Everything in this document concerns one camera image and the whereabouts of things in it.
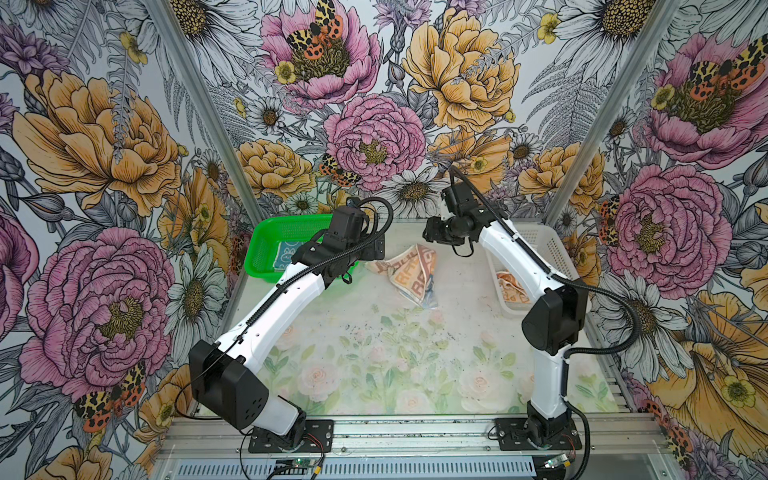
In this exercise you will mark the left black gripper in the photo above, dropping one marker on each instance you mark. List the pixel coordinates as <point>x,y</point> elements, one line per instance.
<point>369,254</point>

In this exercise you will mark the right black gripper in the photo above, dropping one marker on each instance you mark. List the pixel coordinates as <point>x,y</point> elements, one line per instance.
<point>434,232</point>

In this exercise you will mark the blue bunny pattern towel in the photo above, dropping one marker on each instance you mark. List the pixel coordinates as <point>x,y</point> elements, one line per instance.
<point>285,252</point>

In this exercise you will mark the striped rabbit text towel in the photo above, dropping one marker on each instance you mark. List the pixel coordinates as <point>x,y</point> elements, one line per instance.
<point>411,273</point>

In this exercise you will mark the green plastic basket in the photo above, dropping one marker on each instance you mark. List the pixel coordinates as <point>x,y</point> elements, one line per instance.
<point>269,233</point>

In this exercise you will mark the white plastic basket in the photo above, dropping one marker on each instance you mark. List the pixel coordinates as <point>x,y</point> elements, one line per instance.
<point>535,255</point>

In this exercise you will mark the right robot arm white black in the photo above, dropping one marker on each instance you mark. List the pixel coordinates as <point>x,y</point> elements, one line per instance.
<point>556,314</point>

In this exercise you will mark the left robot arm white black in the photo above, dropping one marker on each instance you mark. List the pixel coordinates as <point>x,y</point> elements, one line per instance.
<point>224,373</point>

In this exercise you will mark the orange pink patterned towel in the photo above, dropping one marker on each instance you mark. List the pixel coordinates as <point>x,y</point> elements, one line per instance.
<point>511,290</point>

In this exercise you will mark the small green circuit board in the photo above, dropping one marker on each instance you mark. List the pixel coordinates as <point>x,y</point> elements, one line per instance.
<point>559,461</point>

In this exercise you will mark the left aluminium corner post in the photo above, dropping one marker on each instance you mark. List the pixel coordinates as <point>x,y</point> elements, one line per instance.
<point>171,34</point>

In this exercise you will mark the aluminium corner post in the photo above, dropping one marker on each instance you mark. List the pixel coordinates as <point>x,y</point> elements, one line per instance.
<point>171,34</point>
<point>646,46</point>

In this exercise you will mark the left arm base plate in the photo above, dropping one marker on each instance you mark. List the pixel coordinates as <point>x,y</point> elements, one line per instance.
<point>310,436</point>

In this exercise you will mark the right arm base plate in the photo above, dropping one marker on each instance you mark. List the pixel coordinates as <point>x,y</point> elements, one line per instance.
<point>523,434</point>

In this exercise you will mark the aluminium front rail frame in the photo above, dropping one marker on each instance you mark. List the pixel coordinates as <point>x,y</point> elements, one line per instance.
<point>621,446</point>

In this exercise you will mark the right aluminium corner post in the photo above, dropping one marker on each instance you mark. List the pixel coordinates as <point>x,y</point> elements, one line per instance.
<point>646,46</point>

